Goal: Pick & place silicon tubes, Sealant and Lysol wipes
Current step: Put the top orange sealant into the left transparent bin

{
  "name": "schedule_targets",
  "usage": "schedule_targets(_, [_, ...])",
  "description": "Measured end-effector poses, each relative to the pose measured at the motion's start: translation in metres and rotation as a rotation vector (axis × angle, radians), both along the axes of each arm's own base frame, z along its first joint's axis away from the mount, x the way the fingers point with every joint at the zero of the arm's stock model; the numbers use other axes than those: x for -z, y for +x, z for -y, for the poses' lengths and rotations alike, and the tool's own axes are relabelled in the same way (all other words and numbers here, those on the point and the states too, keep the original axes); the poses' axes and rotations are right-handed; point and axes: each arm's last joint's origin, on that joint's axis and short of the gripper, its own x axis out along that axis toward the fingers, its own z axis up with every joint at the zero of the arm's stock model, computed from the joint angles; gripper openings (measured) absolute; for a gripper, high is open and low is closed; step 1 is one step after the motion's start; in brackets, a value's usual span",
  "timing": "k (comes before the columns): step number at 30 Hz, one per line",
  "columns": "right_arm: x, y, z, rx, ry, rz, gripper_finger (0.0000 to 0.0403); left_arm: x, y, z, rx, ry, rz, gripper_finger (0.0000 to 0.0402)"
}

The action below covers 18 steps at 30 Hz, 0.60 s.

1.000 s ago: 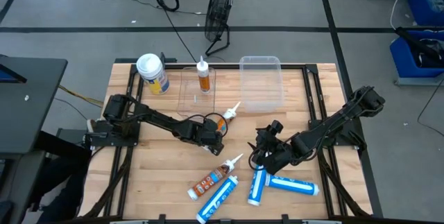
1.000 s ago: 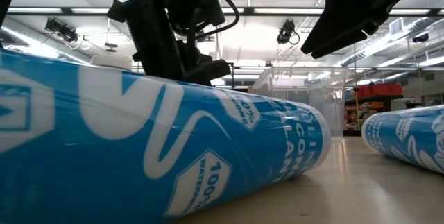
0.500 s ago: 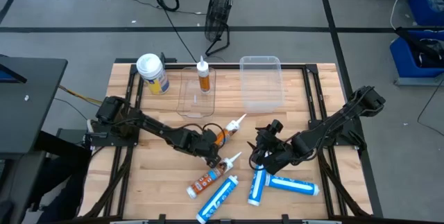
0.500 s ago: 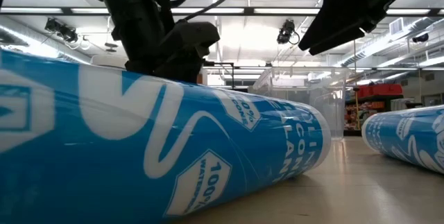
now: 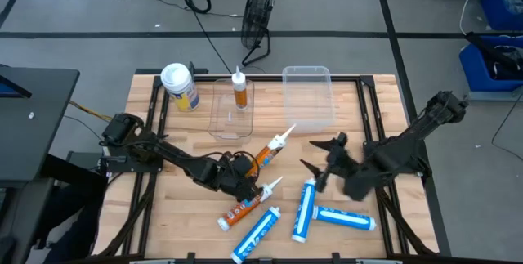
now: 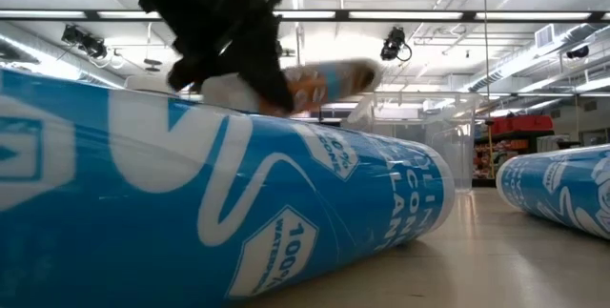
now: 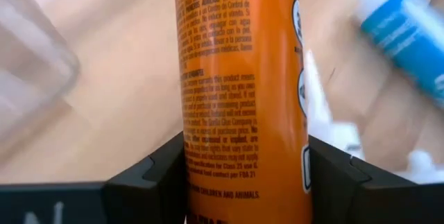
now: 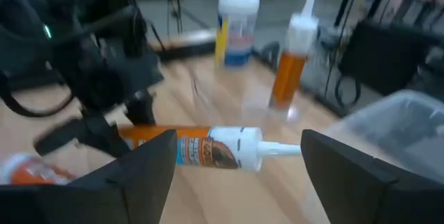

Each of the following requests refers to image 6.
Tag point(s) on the black overhead camera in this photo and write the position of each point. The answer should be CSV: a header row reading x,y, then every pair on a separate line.
x,y
393,43

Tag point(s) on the wide clear plastic bin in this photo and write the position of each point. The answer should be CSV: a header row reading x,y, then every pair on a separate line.
x,y
453,155

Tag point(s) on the black shelf rack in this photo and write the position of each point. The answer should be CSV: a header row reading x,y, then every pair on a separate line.
x,y
514,134

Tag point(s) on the black ceiling light cluster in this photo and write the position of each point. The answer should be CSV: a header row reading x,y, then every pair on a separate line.
x,y
86,41

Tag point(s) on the black aluminium table frame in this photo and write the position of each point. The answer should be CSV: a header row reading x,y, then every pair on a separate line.
x,y
482,182

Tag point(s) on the black ceiling fixture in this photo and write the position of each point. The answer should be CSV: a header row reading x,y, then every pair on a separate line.
x,y
577,52

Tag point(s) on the red storage bin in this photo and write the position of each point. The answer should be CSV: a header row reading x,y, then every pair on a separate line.
x,y
501,124
531,123

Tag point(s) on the orange sealant tube with nozzle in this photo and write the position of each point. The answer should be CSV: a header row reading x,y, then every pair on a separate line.
x,y
324,86

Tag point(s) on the overhead beam with light strips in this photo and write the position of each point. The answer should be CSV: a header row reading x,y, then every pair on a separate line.
x,y
340,14

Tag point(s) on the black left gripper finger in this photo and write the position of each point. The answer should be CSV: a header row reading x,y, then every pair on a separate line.
x,y
188,75
267,69

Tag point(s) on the silver air duct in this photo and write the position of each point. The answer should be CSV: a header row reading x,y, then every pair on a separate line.
x,y
524,66

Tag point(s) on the blue silicone sealant tube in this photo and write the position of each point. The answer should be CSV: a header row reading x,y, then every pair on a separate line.
x,y
190,203
562,189

